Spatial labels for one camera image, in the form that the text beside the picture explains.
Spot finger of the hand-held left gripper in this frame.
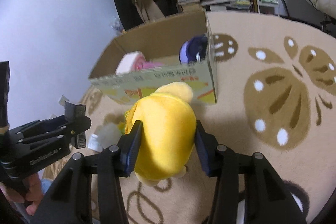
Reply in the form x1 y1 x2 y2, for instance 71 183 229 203
9 101 92 139
17 130 88 150

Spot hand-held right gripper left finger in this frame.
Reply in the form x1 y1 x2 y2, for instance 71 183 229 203
33 120 143 224

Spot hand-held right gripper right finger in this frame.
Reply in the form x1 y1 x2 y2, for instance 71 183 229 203
194 120 308 224

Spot yellow plush toy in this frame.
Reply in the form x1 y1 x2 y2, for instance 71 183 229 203
124 82 197 188

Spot printed cardboard box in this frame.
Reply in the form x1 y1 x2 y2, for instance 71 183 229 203
88 9 218 105

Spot pale pink foam block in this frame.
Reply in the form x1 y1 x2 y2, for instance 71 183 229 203
115 51 146 75

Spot white and purple plush toy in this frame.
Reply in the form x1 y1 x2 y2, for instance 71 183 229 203
179 35 209 65

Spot person's left hand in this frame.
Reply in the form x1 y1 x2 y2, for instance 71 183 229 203
0 174 46 216

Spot person's blue jeans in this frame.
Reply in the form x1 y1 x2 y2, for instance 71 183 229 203
39 179 54 194

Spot white paper tag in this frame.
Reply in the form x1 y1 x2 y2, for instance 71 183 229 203
88 134 103 152

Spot clear plastic bag with toys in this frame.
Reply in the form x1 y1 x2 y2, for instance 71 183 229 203
110 17 125 35

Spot beige patterned rug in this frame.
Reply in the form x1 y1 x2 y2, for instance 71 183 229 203
42 10 336 224

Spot short stack of books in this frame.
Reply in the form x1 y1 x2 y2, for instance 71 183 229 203
177 0 201 13

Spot white fluffy plush keychain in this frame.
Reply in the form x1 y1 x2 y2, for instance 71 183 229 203
96 123 124 149

